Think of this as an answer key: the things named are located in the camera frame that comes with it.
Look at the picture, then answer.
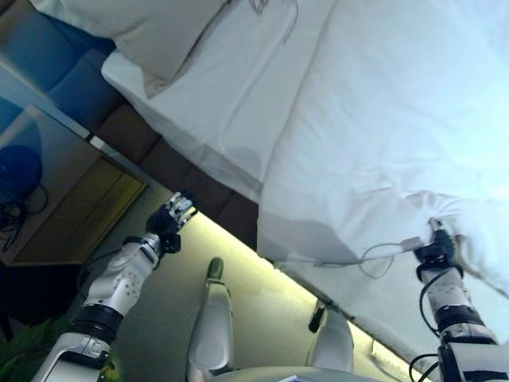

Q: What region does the brown tufted headboard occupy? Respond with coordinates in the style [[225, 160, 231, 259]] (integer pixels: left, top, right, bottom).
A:
[[0, 0, 161, 165]]

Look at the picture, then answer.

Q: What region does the brown upholstered bed frame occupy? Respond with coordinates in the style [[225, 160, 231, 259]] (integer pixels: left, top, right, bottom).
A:
[[141, 137, 276, 264]]

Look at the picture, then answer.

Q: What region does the white USB cable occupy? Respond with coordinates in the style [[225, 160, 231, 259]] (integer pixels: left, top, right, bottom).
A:
[[313, 236, 423, 280]]

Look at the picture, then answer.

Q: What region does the wooden nightstand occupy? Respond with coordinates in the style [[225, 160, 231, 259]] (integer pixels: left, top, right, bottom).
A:
[[0, 103, 149, 267]]

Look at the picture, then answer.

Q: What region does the white duvet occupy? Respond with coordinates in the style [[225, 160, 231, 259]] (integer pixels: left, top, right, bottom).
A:
[[256, 0, 509, 300]]

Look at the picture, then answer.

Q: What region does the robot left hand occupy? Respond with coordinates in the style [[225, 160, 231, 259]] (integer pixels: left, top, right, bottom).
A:
[[145, 189, 199, 239]]

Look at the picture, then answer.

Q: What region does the silver robot right leg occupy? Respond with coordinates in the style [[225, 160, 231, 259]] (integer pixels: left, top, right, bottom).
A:
[[305, 300, 356, 372]]

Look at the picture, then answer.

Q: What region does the silver robot left leg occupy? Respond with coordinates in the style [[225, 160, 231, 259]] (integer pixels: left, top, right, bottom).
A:
[[186, 256, 236, 378]]

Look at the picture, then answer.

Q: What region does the large beige pillow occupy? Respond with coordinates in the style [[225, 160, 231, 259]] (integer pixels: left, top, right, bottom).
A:
[[29, 0, 232, 100]]

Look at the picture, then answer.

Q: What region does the white fitted bed sheet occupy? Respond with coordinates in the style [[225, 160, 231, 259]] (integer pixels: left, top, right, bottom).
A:
[[101, 0, 332, 197]]

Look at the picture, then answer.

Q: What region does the black device with cables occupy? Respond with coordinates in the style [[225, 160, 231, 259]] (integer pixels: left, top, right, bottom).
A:
[[0, 145, 49, 252]]

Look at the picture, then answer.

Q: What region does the green leafy plant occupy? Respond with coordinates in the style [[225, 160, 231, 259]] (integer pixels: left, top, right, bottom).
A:
[[0, 316, 121, 382]]

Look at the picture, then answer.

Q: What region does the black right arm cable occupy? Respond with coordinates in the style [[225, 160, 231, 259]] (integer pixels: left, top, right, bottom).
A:
[[409, 274, 443, 382]]

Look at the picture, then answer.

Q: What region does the silver robot leg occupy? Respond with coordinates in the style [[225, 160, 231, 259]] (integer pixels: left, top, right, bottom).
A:
[[305, 300, 356, 372], [186, 256, 236, 378]]

